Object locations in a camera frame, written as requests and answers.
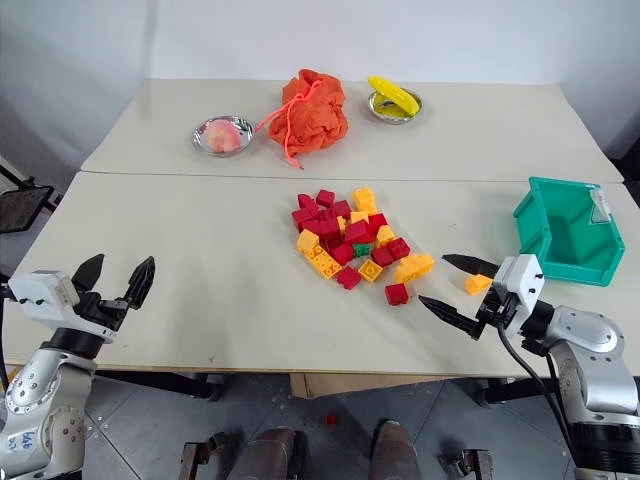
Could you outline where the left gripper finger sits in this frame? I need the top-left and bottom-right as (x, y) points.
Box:
(123, 255), (157, 312)
(72, 253), (106, 292)

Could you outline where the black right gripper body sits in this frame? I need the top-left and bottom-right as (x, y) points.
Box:
(475, 286), (521, 332)

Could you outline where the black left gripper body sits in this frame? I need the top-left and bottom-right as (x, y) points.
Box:
(73, 287), (133, 345)

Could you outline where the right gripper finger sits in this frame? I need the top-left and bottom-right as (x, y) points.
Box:
(418, 294), (489, 342)
(441, 253), (502, 277)

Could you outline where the green plastic bin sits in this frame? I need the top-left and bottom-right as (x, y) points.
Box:
(512, 175), (628, 288)

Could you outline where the clear label on bin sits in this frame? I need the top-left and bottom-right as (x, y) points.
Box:
(586, 186), (614, 227)

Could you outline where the dark rounded shape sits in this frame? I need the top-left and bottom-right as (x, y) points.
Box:
(368, 419), (422, 480)
(227, 426), (307, 480)

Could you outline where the metal bowl with peach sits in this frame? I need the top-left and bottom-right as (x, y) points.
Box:
(191, 115), (257, 158)

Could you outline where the metal bowl with banana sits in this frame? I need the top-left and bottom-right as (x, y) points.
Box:
(366, 88), (424, 126)

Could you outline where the pink peach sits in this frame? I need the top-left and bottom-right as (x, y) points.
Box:
(206, 120), (242, 153)

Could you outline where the yellow banana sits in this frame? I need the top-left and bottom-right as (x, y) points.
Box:
(366, 75), (421, 117)

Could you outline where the orange cloth bag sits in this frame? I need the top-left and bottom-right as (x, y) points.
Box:
(268, 68), (351, 157)

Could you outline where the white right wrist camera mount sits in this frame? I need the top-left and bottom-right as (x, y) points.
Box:
(491, 254), (547, 327)

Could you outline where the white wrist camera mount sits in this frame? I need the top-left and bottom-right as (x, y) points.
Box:
(491, 254), (547, 327)
(8, 269), (82, 332)

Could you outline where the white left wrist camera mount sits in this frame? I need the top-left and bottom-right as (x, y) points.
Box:
(8, 269), (82, 332)

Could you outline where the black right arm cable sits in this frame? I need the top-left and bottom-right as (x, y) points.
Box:
(494, 322), (581, 471)

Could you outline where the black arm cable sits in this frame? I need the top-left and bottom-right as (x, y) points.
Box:
(494, 322), (581, 471)
(0, 287), (11, 394)

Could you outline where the black table frame bar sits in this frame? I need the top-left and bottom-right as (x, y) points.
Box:
(93, 371), (224, 402)
(478, 377), (569, 407)

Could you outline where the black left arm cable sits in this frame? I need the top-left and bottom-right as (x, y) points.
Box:
(0, 287), (11, 394)

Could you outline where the rusty caster bracket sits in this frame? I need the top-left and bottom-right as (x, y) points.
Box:
(179, 432), (237, 480)
(438, 446), (495, 480)

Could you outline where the orange drawstring cord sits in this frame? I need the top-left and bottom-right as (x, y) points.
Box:
(255, 82), (322, 174)

